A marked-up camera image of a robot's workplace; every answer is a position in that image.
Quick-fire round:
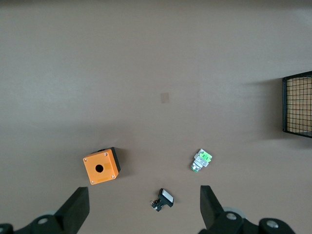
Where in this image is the black white square push button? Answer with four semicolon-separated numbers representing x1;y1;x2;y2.
150;188;175;212

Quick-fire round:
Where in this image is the green push button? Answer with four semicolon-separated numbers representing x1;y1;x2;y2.
190;148;212;173

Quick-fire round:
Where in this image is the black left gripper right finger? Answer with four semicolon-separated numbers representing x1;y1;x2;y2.
198;185;297;234

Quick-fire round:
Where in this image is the orange button enclosure box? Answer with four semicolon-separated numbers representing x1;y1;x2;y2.
82;146;121;186

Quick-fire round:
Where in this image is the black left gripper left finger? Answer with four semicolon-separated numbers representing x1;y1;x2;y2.
0;186;90;234

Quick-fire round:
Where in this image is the black wire basket wooden bottom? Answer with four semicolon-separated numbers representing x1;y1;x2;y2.
282;70;312;139

